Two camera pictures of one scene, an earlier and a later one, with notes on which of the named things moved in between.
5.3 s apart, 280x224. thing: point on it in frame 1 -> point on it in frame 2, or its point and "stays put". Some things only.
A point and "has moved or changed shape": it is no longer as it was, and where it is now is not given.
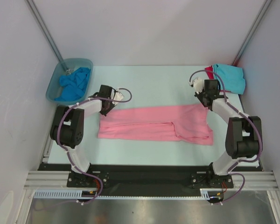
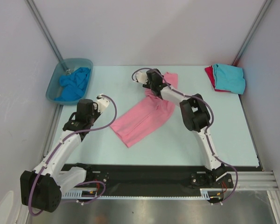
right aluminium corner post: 251,33 stays put
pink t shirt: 188,123 has moved or changed shape
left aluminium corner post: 35,12 stays put
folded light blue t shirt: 230,78 stays put
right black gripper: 205,100 -> 148,84
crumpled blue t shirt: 73,84 stays put
